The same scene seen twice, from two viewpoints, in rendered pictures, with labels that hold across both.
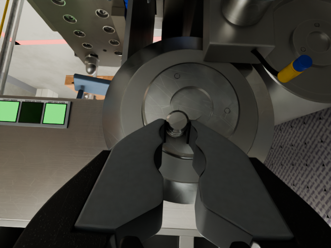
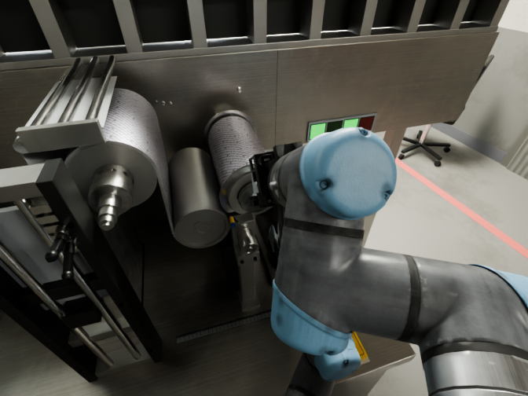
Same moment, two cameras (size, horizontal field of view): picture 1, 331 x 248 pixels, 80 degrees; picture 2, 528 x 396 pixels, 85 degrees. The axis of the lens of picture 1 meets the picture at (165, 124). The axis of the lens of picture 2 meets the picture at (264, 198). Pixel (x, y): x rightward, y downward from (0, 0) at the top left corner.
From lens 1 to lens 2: 0.46 m
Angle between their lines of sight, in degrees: 33
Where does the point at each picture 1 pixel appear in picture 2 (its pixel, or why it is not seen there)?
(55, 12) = not seen: hidden behind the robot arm
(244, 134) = (233, 192)
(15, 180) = (346, 76)
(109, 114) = not seen: hidden behind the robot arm
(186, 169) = not seen: hidden behind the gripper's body
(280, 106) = (208, 200)
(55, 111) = (317, 132)
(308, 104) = (203, 206)
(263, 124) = (224, 196)
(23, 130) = (339, 114)
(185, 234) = (202, 49)
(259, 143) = (225, 190)
